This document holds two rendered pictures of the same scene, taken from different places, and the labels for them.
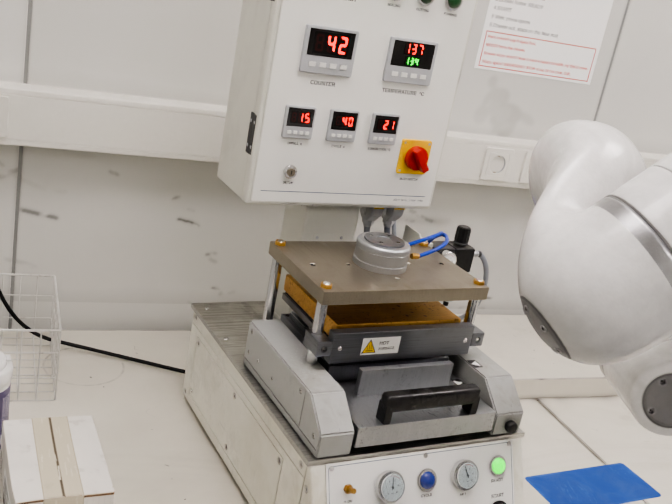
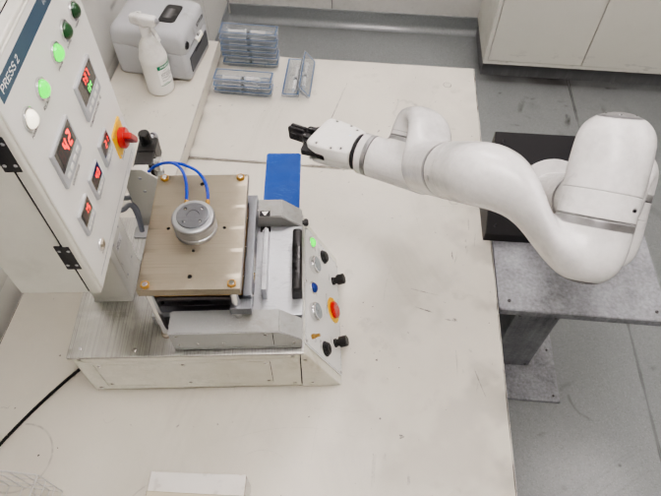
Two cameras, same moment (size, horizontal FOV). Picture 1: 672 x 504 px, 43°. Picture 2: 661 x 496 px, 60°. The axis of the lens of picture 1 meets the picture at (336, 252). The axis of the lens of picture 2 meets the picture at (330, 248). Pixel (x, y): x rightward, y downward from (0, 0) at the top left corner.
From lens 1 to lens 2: 0.87 m
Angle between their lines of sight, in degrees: 58
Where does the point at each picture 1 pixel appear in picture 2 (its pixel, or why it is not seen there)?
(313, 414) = (288, 337)
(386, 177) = (119, 168)
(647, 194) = (618, 212)
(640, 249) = (629, 235)
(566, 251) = (605, 259)
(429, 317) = not seen: hidden behind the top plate
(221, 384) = (157, 367)
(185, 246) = not seen: outside the picture
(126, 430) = (125, 444)
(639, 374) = not seen: hidden behind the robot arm
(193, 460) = (178, 405)
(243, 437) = (211, 372)
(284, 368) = (237, 335)
